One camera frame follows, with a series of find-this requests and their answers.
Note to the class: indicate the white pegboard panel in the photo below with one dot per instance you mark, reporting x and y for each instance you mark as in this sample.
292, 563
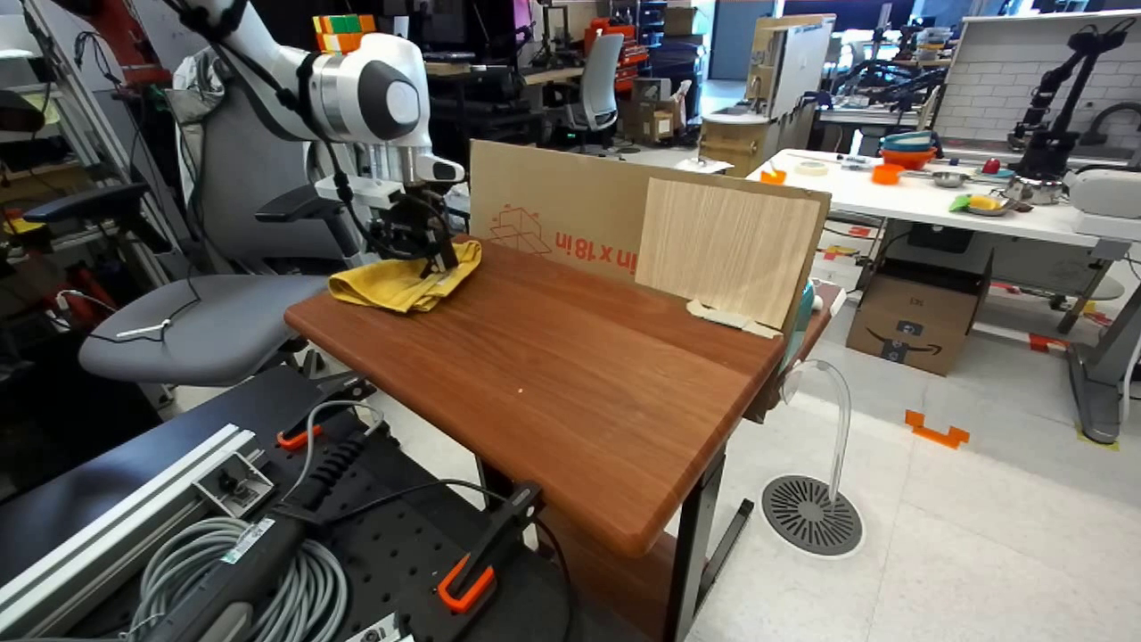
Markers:
987, 84

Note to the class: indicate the brown cardboard board red print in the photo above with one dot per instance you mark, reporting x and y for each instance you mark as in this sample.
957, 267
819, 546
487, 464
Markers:
558, 200

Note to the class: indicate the cardboard box with smile logo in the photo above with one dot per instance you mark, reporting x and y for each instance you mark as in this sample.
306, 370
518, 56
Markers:
913, 322

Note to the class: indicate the aluminium profile rail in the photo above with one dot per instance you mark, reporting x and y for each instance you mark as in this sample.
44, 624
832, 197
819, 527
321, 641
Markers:
118, 512

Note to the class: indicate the mustard yellow towel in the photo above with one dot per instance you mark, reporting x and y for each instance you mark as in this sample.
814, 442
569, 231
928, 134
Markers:
392, 291

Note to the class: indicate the white work table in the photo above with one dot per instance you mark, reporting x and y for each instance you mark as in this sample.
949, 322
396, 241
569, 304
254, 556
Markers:
938, 200

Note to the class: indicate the grey padded chair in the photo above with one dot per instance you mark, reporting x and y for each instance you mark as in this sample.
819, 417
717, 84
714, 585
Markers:
200, 325

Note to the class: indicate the tall cardboard box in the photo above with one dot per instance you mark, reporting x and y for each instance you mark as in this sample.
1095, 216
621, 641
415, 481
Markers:
789, 64

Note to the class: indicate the light wood panel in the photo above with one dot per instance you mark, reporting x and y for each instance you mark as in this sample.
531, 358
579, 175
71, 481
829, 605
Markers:
724, 242

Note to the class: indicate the black table leg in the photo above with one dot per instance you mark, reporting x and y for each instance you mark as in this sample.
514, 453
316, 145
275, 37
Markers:
699, 546

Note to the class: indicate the small orange black clamp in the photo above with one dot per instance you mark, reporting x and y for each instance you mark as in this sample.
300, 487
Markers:
310, 433

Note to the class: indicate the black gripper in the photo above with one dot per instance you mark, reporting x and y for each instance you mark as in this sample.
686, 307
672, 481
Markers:
415, 216

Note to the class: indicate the small black robot arm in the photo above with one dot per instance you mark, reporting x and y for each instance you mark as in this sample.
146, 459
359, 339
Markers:
1057, 94

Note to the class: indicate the white mesh office chair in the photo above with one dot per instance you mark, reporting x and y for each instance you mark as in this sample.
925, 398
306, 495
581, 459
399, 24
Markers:
597, 84

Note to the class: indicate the orange floor bracket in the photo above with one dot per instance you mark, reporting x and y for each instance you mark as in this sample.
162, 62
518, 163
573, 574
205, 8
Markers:
937, 433

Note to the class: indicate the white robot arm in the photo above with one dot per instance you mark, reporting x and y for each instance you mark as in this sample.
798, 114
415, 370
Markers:
370, 94

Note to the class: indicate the stacked orange teal bowls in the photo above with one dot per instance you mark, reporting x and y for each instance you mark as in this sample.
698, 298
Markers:
909, 150

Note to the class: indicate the white paper scrap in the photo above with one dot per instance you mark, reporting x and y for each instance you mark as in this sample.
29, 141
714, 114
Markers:
731, 320

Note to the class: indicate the small orange cup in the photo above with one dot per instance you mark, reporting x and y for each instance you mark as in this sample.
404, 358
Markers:
884, 172

